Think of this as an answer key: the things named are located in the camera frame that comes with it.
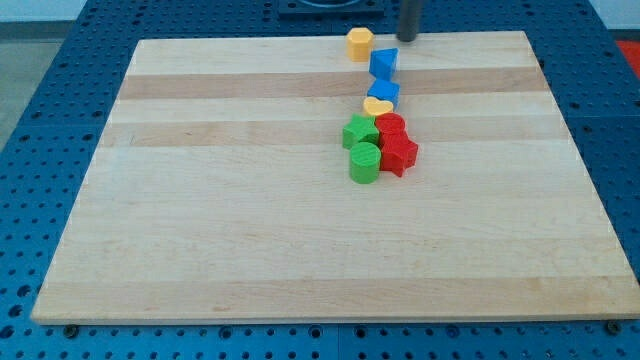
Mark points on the light wooden board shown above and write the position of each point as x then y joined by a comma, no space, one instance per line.
219,193

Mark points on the blue cube block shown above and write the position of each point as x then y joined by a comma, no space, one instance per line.
385,90

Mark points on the red cylinder block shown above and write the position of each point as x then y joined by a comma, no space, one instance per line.
390,123

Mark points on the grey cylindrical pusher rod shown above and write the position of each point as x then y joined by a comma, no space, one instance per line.
409,19

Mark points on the yellow heart block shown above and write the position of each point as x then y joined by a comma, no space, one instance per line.
373,106

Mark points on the blue triangle block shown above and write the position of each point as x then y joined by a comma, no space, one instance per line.
382,63

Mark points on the green cylinder block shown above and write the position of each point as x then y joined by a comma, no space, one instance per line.
364,162

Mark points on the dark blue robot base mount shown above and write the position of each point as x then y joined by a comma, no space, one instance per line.
305,8

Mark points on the green star block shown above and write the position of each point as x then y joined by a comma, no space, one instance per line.
360,128

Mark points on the yellow hexagon block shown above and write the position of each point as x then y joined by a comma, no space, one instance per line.
359,44

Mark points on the red star block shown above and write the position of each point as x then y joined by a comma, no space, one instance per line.
399,152

